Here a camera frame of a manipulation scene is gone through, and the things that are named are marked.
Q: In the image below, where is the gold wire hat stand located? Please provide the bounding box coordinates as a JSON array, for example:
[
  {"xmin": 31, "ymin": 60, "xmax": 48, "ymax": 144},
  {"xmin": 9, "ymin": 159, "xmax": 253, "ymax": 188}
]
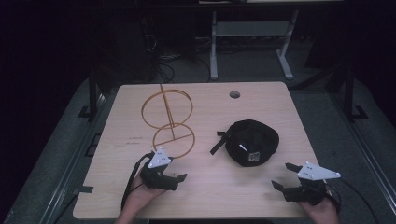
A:
[{"xmin": 141, "ymin": 83, "xmax": 196, "ymax": 160}]

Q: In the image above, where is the tangle of floor cables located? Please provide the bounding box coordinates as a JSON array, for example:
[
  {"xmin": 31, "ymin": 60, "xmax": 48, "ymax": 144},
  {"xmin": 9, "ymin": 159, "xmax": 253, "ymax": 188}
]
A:
[{"xmin": 141, "ymin": 17, "xmax": 213, "ymax": 84}]

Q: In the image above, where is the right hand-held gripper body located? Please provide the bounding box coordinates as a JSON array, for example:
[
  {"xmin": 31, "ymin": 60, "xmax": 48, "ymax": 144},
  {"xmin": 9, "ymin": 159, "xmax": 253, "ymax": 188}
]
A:
[{"xmin": 282, "ymin": 161, "xmax": 342, "ymax": 206}]

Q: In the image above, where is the black metal post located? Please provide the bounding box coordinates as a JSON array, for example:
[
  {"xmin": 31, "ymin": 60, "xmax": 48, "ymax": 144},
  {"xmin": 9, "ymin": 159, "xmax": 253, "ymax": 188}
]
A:
[
  {"xmin": 78, "ymin": 65, "xmax": 100, "ymax": 121},
  {"xmin": 343, "ymin": 63, "xmax": 370, "ymax": 123}
]

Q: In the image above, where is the person's left hand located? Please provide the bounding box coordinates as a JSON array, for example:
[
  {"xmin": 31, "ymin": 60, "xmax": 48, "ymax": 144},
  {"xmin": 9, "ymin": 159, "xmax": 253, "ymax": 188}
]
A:
[{"xmin": 122, "ymin": 173, "xmax": 166, "ymax": 218}]

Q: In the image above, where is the black table edge bracket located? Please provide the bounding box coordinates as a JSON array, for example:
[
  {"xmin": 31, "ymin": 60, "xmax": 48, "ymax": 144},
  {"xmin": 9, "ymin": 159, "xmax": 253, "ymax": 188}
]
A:
[{"xmin": 73, "ymin": 185, "xmax": 94, "ymax": 196}]

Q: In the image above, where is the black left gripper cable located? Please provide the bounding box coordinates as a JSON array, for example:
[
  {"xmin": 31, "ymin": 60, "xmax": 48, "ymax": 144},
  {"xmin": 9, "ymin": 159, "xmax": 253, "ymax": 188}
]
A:
[{"xmin": 120, "ymin": 151, "xmax": 156, "ymax": 213}]

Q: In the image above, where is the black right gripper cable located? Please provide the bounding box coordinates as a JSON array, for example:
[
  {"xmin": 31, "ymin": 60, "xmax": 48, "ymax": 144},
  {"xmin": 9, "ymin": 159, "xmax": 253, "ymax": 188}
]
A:
[{"xmin": 325, "ymin": 177, "xmax": 381, "ymax": 224}]

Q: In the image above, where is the person's right hand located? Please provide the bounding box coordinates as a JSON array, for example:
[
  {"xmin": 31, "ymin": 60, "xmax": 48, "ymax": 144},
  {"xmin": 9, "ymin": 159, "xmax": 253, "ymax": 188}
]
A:
[{"xmin": 296, "ymin": 196, "xmax": 340, "ymax": 224}]

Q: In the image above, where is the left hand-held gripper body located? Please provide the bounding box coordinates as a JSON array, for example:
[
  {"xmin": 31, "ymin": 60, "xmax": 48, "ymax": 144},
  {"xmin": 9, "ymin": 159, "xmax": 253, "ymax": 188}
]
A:
[{"xmin": 139, "ymin": 147, "xmax": 180, "ymax": 191}]

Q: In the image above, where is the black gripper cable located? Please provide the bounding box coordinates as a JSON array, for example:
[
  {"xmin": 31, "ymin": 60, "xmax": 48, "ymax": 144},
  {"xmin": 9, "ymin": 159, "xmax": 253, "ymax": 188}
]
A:
[
  {"xmin": 120, "ymin": 151, "xmax": 156, "ymax": 213},
  {"xmin": 325, "ymin": 177, "xmax": 381, "ymax": 224}
]

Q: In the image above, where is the black cap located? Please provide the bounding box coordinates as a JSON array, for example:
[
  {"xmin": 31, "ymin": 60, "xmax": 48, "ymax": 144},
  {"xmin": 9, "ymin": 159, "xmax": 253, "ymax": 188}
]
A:
[{"xmin": 209, "ymin": 119, "xmax": 280, "ymax": 168}]

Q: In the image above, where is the grey metal table frame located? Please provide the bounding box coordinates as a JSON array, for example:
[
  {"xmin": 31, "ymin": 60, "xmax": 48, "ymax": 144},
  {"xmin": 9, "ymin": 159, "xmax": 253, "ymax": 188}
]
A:
[{"xmin": 209, "ymin": 8, "xmax": 301, "ymax": 81}]

